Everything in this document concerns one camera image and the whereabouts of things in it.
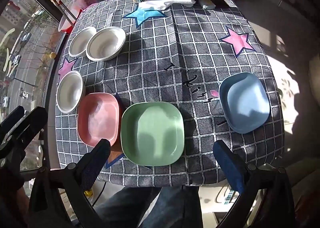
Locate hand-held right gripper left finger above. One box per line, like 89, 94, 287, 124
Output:
28, 138, 111, 228

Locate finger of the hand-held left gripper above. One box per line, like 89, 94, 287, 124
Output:
4, 106, 48, 155
0, 105, 25, 143

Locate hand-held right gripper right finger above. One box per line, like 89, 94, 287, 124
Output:
213, 139, 297, 228

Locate pink square plate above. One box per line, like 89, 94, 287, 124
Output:
77, 92, 121, 147

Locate blue square plate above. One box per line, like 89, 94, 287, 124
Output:
219, 72, 271, 134

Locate green square plate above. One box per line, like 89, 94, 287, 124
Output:
121, 102, 185, 167

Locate white power strip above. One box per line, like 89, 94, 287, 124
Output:
216, 188, 238, 205

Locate person's jeans legs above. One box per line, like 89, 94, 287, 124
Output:
94, 184, 202, 228

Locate metal pole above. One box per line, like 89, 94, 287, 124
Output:
49, 0, 75, 23

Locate pink plastic basin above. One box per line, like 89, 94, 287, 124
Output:
58, 0, 98, 34

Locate grey checkered star tablecloth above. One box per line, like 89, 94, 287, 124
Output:
55, 0, 284, 188

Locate small pale packet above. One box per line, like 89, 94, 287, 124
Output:
199, 0, 216, 9

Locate black cable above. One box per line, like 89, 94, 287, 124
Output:
90, 182, 108, 206

